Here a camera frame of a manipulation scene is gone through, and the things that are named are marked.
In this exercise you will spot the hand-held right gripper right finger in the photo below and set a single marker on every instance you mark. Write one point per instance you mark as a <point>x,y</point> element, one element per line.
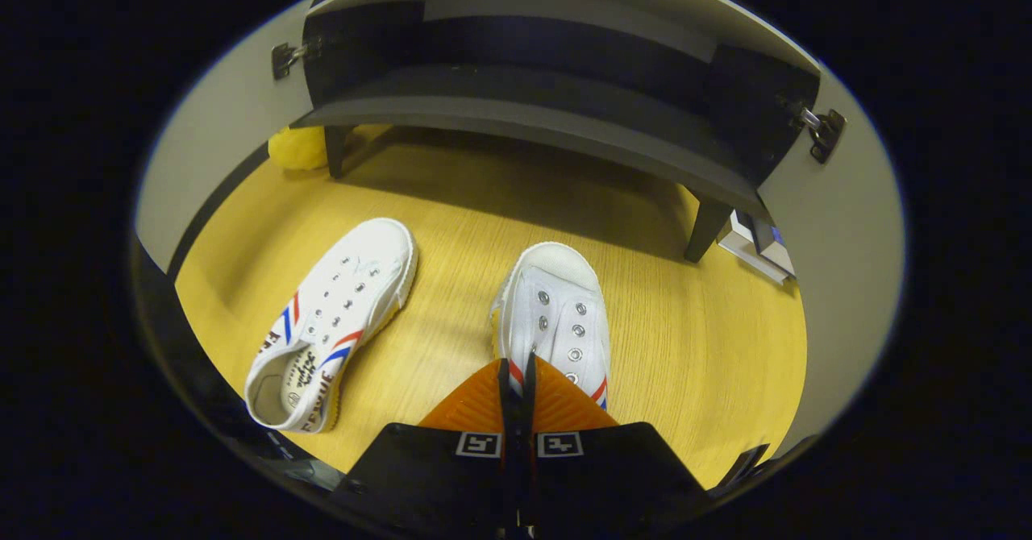
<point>605,475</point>

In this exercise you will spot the blue book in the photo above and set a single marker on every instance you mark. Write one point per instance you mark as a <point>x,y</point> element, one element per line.
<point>776,246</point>

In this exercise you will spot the white book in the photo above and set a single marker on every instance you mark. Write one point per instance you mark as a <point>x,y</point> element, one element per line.
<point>746,251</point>

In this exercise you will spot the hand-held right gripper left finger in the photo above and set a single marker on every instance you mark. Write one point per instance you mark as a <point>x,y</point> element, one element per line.
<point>435,475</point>

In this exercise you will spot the white canvas shoe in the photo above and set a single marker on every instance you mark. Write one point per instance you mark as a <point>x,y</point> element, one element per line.
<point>556,282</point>
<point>355,282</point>

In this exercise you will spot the black table clamp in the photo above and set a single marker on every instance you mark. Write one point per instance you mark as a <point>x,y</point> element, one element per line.
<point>742,463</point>

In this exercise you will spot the white shoe cabinet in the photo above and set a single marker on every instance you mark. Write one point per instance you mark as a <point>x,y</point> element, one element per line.
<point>524,80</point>

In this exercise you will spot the yellow plush toy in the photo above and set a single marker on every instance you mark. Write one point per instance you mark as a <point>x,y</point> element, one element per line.
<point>297,149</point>

